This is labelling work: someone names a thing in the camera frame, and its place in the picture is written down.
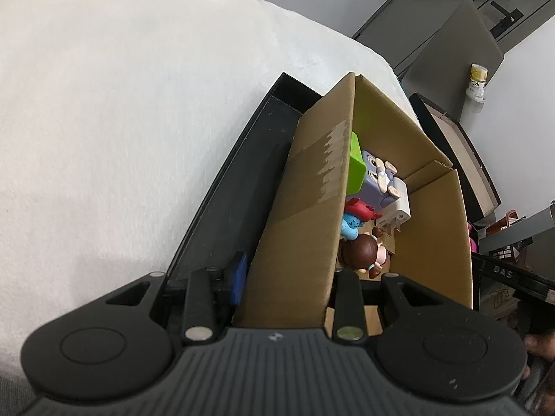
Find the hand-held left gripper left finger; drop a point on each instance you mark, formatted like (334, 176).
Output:
(239, 279)

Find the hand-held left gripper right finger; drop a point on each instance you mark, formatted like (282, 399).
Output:
(349, 307)

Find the brown haired doll figure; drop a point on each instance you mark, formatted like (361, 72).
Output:
(360, 253)

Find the brown cardboard box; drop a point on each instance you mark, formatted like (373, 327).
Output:
(299, 234)

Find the blue figure toy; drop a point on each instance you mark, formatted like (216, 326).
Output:
(349, 227)

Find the red crab toy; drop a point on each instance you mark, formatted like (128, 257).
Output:
(360, 209)

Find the white charger plug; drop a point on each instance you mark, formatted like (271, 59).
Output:
(396, 212)

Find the purple cube toy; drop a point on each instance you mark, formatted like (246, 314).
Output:
(376, 186)

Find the green block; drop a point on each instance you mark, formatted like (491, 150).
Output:
(356, 169)

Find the person's right hand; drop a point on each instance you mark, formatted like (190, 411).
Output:
(542, 346)

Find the black tray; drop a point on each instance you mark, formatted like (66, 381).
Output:
(243, 190)

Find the brown lined black box lid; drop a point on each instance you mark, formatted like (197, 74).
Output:
(466, 160)

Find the yellow capped bottle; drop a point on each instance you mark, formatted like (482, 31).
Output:
(477, 82)

